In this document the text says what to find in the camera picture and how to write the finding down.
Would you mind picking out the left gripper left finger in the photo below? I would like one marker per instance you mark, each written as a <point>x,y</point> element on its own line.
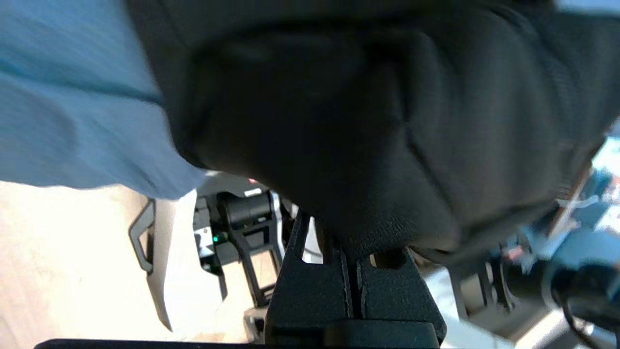
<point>310,295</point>

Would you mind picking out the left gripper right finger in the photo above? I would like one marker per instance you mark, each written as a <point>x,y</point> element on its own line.
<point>397,295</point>

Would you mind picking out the black hoodie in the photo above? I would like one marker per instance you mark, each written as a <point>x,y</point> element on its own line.
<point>363,121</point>

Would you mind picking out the blue bed cover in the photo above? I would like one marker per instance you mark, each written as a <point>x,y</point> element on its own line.
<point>72,97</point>

